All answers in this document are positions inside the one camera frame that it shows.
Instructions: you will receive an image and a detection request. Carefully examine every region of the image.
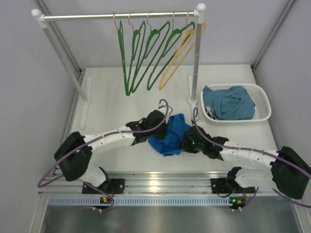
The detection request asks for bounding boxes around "silver clothes rack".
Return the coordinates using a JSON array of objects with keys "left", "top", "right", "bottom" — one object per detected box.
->
[{"left": 31, "top": 0, "right": 206, "bottom": 130}]

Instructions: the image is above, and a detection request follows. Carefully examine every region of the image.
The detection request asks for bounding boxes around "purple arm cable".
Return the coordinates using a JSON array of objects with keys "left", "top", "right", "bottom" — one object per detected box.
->
[
  {"left": 36, "top": 98, "right": 171, "bottom": 213},
  {"left": 192, "top": 108, "right": 311, "bottom": 214}
]

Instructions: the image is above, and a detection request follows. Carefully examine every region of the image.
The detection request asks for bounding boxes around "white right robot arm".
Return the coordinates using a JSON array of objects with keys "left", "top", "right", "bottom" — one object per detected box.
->
[{"left": 181, "top": 126, "right": 311, "bottom": 200}]

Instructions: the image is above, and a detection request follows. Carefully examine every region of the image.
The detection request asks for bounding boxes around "green hanger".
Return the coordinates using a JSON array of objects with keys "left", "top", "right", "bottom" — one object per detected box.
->
[
  {"left": 129, "top": 18, "right": 171, "bottom": 93},
  {"left": 147, "top": 22, "right": 195, "bottom": 91},
  {"left": 127, "top": 20, "right": 146, "bottom": 96},
  {"left": 113, "top": 13, "right": 130, "bottom": 96}
]

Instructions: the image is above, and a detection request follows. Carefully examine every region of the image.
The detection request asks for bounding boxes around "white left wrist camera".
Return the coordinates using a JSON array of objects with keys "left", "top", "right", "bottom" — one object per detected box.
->
[{"left": 157, "top": 104, "right": 173, "bottom": 117}]

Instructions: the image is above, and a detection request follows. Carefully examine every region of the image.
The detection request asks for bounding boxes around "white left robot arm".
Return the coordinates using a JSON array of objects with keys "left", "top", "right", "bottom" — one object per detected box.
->
[{"left": 54, "top": 107, "right": 171, "bottom": 193}]

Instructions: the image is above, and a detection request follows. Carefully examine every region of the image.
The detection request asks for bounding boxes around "yellow hanger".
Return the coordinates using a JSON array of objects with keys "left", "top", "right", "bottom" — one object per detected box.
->
[{"left": 158, "top": 21, "right": 207, "bottom": 91}]

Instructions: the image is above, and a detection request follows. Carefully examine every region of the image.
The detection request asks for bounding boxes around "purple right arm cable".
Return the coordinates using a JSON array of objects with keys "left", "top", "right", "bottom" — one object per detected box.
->
[{"left": 192, "top": 108, "right": 311, "bottom": 214}]

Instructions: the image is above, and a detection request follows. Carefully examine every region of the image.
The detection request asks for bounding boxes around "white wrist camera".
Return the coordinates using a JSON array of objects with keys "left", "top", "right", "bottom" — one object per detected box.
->
[
  {"left": 191, "top": 119, "right": 206, "bottom": 128},
  {"left": 157, "top": 104, "right": 173, "bottom": 117}
]

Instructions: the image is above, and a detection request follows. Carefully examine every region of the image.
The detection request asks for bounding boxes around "aluminium mounting rail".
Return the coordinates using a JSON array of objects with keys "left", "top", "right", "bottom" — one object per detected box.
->
[{"left": 39, "top": 172, "right": 226, "bottom": 196}]

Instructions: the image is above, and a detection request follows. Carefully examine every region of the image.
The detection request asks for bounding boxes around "white laundry basket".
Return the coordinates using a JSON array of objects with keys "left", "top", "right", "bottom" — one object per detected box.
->
[{"left": 201, "top": 83, "right": 272, "bottom": 125}]

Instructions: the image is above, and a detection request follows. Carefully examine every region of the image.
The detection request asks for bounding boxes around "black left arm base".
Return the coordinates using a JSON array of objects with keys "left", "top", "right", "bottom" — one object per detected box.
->
[{"left": 82, "top": 179, "right": 125, "bottom": 195}]

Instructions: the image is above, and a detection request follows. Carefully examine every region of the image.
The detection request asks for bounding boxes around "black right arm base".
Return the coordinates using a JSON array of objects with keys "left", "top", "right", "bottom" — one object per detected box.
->
[{"left": 210, "top": 178, "right": 243, "bottom": 198}]

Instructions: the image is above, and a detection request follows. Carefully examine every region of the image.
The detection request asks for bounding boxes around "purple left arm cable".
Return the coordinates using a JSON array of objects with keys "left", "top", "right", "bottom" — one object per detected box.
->
[{"left": 36, "top": 98, "right": 171, "bottom": 213}]

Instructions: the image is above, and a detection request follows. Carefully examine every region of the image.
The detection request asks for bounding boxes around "perforated cable duct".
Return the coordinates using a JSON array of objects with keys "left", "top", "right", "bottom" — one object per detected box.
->
[{"left": 49, "top": 196, "right": 245, "bottom": 207}]

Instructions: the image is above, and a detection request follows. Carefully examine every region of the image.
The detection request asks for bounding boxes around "blue tank top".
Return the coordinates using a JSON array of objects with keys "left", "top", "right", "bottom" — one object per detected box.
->
[{"left": 148, "top": 113, "right": 190, "bottom": 157}]

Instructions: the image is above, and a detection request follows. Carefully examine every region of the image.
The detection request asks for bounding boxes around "light blue garment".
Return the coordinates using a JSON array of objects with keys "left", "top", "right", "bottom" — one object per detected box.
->
[{"left": 203, "top": 85, "right": 255, "bottom": 120}]

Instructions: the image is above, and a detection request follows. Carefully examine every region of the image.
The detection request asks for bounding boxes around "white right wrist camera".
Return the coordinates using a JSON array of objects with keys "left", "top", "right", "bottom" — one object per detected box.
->
[{"left": 191, "top": 119, "right": 206, "bottom": 128}]

